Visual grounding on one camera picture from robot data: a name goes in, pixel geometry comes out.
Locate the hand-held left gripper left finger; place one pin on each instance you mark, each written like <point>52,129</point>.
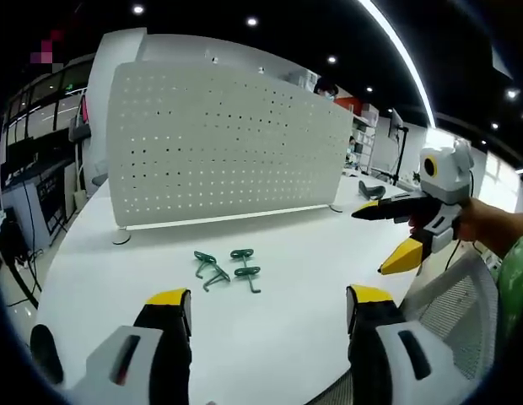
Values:
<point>160,350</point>

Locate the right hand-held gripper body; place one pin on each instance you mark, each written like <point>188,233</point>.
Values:
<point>445,173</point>

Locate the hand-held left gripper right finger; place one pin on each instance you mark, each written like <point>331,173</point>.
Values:
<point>384,337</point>

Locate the green hook assembly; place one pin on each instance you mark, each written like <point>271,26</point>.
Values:
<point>218,277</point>
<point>203,258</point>
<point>249,272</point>
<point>243,254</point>

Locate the white perforated mounting plate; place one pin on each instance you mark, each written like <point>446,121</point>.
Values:
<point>223,143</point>

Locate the person's right hand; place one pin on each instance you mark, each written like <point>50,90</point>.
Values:
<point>483,223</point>

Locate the black curved headrest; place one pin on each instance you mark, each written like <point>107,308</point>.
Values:
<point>370,192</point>

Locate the monitor on black stand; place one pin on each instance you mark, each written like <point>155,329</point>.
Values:
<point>397,126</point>

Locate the white mesh office chair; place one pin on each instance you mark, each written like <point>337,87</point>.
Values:
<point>455,312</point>

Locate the white storage shelf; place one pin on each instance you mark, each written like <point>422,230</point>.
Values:
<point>365,135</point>

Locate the black chair armrest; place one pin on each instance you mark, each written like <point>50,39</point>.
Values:
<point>45,350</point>

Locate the person's green patterned clothing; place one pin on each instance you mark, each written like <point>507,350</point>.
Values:
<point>516,295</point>

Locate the long ceiling light strip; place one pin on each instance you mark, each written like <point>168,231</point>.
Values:
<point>407,59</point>

